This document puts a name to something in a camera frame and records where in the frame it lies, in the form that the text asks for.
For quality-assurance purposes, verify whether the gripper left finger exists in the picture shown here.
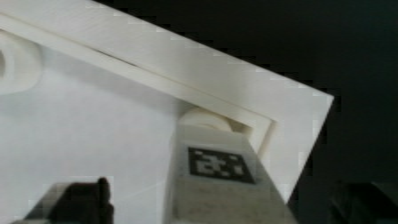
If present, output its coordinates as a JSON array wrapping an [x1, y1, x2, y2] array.
[[14, 177, 113, 224]]

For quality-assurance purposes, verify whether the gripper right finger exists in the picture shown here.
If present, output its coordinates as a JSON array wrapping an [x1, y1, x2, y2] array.
[[327, 182, 398, 224]]

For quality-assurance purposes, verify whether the white leg with tag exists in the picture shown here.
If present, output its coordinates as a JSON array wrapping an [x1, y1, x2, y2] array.
[[161, 108, 298, 224]]

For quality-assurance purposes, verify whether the white square table top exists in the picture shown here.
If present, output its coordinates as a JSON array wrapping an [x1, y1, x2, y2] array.
[[0, 0, 332, 224]]

